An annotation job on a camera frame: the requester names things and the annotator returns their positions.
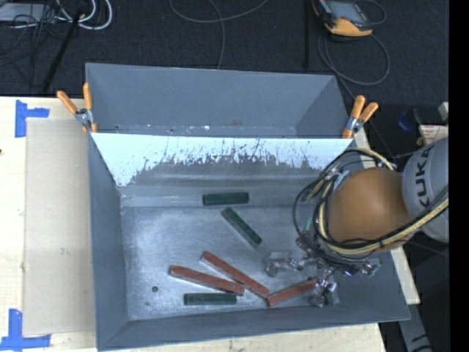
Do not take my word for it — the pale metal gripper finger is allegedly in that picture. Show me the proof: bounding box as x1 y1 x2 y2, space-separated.
265 252 304 279
309 275 339 308

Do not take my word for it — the red-brown flat block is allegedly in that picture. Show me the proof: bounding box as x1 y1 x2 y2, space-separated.
169 265 246 296
199 251 271 299
265 277 319 308

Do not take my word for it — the dark green flat block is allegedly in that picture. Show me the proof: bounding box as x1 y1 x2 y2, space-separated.
183 293 238 307
202 192 251 207
221 207 263 249

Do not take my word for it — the grey metal bin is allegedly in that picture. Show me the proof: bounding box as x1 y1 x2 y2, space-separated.
84 62 412 352

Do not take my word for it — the pale flat board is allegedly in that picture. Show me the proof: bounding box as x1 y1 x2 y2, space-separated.
22 117 97 339

